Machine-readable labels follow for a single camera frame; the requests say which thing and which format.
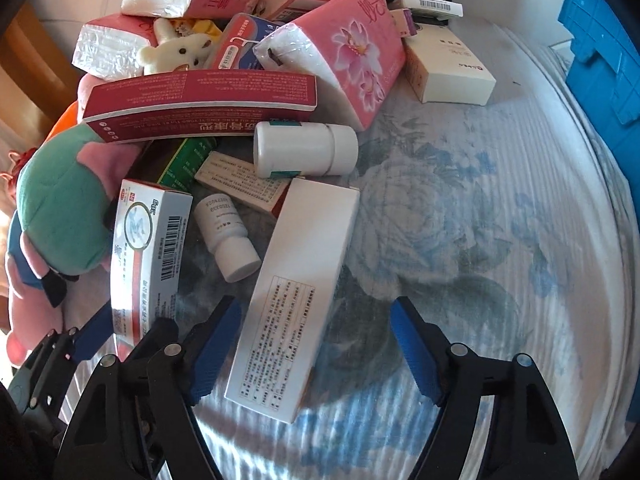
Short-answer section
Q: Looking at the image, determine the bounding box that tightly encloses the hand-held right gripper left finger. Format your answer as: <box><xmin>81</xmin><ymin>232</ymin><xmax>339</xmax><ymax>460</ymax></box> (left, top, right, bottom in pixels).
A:
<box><xmin>52</xmin><ymin>296</ymin><xmax>243</xmax><ymax>480</ymax></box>

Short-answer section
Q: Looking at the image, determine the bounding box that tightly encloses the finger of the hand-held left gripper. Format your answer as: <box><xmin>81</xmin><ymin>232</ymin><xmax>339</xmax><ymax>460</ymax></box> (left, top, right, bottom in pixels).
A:
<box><xmin>30</xmin><ymin>302</ymin><xmax>114</xmax><ymax>366</ymax></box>
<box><xmin>25</xmin><ymin>357</ymin><xmax>77</xmax><ymax>412</ymax></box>

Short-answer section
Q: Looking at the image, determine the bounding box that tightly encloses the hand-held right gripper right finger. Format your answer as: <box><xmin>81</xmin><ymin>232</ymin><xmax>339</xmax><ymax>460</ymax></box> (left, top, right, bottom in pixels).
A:
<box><xmin>390</xmin><ymin>296</ymin><xmax>582</xmax><ymax>480</ymax></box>

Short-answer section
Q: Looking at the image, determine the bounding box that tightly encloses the white grey medicine box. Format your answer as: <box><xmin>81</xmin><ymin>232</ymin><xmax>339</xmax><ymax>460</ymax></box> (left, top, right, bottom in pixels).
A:
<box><xmin>110</xmin><ymin>179</ymin><xmax>194</xmax><ymax>350</ymax></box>

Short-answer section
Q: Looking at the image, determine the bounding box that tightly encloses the white long box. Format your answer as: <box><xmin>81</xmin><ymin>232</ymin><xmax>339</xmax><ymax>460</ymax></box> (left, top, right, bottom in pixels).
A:
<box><xmin>225</xmin><ymin>177</ymin><xmax>361</xmax><ymax>424</ymax></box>

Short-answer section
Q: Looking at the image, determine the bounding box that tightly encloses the red long medicine box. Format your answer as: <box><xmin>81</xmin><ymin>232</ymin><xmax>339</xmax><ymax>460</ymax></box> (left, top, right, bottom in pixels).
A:
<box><xmin>81</xmin><ymin>71</ymin><xmax>320</xmax><ymax>145</ymax></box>

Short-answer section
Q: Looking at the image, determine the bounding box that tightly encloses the pink lotus tissue pack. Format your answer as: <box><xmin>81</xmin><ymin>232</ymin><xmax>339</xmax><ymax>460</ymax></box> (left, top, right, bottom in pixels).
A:
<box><xmin>252</xmin><ymin>0</ymin><xmax>407</xmax><ymax>133</ymax></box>

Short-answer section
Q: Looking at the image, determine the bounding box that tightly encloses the blue plastic crate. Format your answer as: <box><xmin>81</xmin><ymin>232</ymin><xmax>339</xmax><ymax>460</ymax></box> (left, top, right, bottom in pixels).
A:
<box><xmin>557</xmin><ymin>0</ymin><xmax>640</xmax><ymax>132</ymax></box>

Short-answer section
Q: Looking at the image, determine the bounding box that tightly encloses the small white pill bottle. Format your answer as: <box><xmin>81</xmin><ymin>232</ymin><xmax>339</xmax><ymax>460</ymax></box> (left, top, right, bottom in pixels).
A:
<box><xmin>194</xmin><ymin>194</ymin><xmax>262</xmax><ymax>283</ymax></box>

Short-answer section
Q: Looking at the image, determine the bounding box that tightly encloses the teal pink plush toy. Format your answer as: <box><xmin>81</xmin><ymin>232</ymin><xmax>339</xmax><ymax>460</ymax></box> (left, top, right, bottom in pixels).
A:
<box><xmin>5</xmin><ymin>120</ymin><xmax>151</xmax><ymax>366</ymax></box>

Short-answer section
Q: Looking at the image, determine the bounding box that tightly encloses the floral blue white cloth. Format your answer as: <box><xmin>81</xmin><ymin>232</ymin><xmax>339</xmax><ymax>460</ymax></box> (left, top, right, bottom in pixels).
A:
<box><xmin>60</xmin><ymin>25</ymin><xmax>632</xmax><ymax>480</ymax></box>

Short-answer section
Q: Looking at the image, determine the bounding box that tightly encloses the small white red box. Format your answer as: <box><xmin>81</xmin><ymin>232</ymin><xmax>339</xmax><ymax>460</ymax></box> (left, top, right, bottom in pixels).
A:
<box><xmin>194</xmin><ymin>151</ymin><xmax>292</xmax><ymax>219</ymax></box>

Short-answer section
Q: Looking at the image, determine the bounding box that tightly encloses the green box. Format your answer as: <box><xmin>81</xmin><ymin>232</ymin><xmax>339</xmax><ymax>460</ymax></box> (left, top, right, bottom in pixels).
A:
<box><xmin>157</xmin><ymin>138</ymin><xmax>219</xmax><ymax>194</ymax></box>

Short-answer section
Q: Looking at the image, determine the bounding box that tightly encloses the orange plush toy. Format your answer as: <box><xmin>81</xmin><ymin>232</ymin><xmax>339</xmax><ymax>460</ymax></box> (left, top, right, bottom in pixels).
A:
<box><xmin>47</xmin><ymin>100</ymin><xmax>94</xmax><ymax>139</ymax></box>

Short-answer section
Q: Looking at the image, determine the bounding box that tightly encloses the large white pill bottle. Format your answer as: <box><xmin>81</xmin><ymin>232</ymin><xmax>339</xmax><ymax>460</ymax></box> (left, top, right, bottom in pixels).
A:
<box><xmin>252</xmin><ymin>121</ymin><xmax>360</xmax><ymax>180</ymax></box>

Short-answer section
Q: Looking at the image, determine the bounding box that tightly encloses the cream white box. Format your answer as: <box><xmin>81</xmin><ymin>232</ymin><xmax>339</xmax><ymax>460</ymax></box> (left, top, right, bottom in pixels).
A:
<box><xmin>402</xmin><ymin>24</ymin><xmax>497</xmax><ymax>106</ymax></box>

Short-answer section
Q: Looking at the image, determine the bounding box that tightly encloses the white bunny plush toy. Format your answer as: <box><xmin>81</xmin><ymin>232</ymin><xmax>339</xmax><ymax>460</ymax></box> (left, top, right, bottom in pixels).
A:
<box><xmin>137</xmin><ymin>17</ymin><xmax>219</xmax><ymax>77</ymax></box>

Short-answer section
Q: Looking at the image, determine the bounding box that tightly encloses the dental floss pack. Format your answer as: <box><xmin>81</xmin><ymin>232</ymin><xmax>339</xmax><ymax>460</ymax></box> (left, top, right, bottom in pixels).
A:
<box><xmin>205</xmin><ymin>12</ymin><xmax>282</xmax><ymax>72</ymax></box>

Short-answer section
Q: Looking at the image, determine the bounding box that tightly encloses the yellow plush toy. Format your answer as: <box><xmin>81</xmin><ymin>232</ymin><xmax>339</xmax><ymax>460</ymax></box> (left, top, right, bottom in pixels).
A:
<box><xmin>172</xmin><ymin>17</ymin><xmax>224</xmax><ymax>44</ymax></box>

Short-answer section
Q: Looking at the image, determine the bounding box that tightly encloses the small white purple box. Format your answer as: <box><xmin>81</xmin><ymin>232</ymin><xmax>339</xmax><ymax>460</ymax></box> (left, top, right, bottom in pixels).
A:
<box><xmin>387</xmin><ymin>7</ymin><xmax>424</xmax><ymax>39</ymax></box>

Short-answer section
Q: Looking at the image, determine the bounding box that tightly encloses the flat white barcode box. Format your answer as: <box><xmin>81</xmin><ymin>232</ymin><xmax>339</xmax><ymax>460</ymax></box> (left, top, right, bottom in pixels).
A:
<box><xmin>390</xmin><ymin>0</ymin><xmax>464</xmax><ymax>21</ymax></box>

